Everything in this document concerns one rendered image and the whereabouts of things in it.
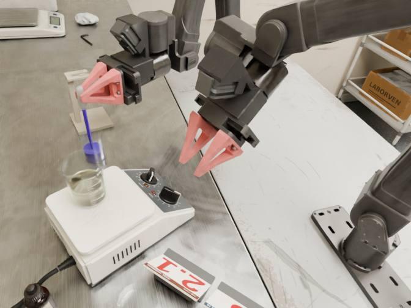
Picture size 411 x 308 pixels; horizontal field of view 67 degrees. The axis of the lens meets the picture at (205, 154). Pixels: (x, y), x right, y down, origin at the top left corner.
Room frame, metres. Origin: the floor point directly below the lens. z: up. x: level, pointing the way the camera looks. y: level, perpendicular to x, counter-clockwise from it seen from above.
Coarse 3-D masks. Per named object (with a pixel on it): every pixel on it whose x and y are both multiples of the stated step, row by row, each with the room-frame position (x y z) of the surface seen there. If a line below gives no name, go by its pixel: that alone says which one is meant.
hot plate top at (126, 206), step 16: (112, 176) 0.33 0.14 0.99; (64, 192) 0.29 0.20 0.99; (112, 192) 0.30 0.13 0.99; (128, 192) 0.30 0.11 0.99; (64, 208) 0.26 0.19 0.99; (80, 208) 0.26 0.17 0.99; (96, 208) 0.27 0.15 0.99; (112, 208) 0.27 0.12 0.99; (128, 208) 0.27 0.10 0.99; (144, 208) 0.28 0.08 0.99; (64, 224) 0.23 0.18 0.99; (80, 224) 0.24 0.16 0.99; (96, 224) 0.24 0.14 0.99; (112, 224) 0.24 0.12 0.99; (128, 224) 0.25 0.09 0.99; (80, 240) 0.21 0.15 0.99; (96, 240) 0.22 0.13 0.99
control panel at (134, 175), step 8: (136, 176) 0.37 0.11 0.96; (136, 184) 0.34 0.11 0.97; (160, 184) 0.37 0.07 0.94; (168, 184) 0.38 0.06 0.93; (144, 192) 0.32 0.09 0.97; (152, 200) 0.31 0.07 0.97; (160, 200) 0.32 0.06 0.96; (184, 200) 0.35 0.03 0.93; (160, 208) 0.30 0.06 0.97; (168, 208) 0.30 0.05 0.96; (176, 208) 0.31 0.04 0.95; (184, 208) 0.32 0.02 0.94
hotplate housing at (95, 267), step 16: (128, 176) 0.36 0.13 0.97; (48, 208) 0.27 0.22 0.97; (192, 208) 0.33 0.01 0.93; (144, 224) 0.26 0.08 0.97; (160, 224) 0.28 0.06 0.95; (176, 224) 0.30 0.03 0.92; (64, 240) 0.23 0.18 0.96; (112, 240) 0.23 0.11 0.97; (128, 240) 0.24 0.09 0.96; (144, 240) 0.25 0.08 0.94; (80, 256) 0.20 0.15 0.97; (96, 256) 0.20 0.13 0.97; (112, 256) 0.21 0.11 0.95; (128, 256) 0.23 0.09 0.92; (96, 272) 0.20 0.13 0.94; (112, 272) 0.21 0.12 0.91
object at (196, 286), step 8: (152, 264) 0.22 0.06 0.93; (160, 264) 0.23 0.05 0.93; (168, 264) 0.23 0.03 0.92; (168, 272) 0.21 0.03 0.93; (176, 272) 0.22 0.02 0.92; (184, 272) 0.23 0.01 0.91; (176, 280) 0.20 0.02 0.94; (184, 280) 0.21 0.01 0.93; (192, 280) 0.21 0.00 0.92; (200, 280) 0.22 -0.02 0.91; (192, 288) 0.19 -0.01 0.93; (200, 288) 0.20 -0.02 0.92
